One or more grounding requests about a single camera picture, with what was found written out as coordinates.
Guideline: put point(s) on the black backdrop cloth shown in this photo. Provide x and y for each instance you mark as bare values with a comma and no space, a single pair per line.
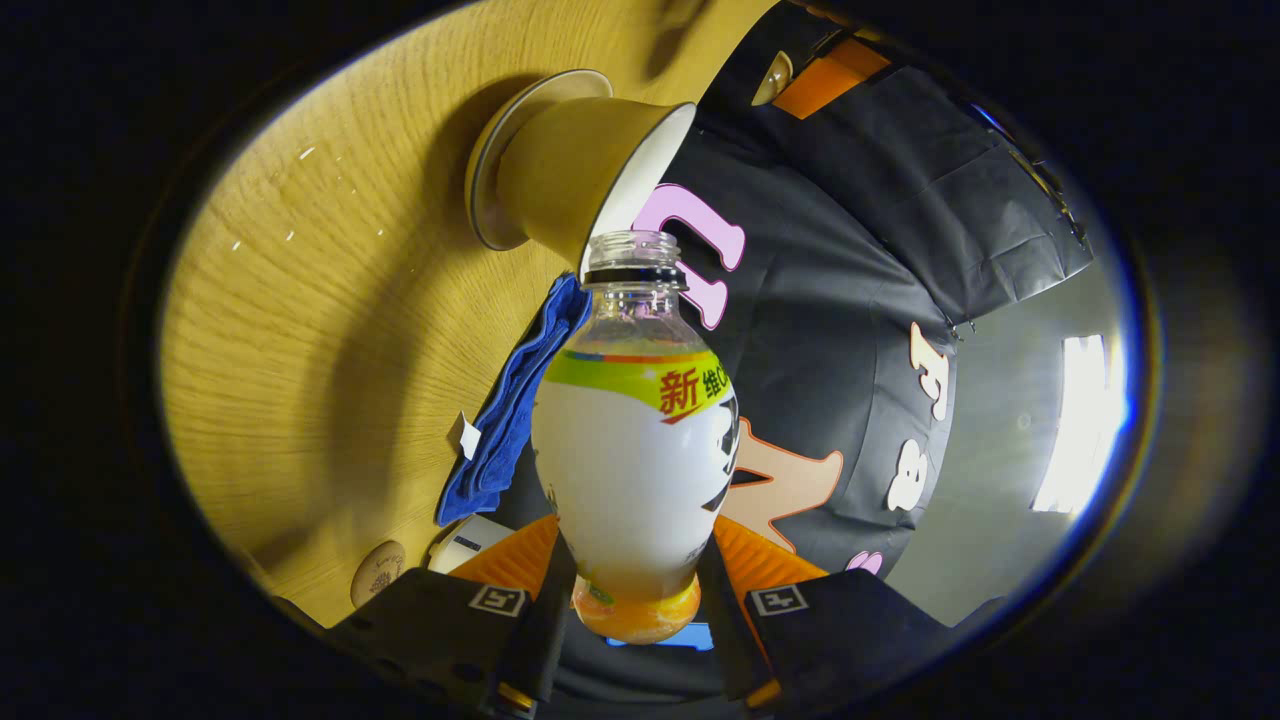
850,300

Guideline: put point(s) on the blue towel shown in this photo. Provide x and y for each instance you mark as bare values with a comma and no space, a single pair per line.
510,420

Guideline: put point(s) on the yellow teacup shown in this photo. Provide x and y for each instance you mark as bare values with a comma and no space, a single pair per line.
575,170

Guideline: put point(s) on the round wooden coaster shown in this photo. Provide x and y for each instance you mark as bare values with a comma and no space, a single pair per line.
378,573

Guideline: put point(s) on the yellow teacup saucer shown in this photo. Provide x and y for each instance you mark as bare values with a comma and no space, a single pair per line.
492,160

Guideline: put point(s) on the white toaster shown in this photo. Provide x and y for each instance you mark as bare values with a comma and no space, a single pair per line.
468,542

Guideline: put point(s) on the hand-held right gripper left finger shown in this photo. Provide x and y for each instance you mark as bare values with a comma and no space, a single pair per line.
540,630

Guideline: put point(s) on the clear plastic water bottle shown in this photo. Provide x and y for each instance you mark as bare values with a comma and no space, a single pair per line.
630,470

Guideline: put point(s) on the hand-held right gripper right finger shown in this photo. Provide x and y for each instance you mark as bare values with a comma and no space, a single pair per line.
728,620

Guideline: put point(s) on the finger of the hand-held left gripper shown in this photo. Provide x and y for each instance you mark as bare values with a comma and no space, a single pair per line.
830,78

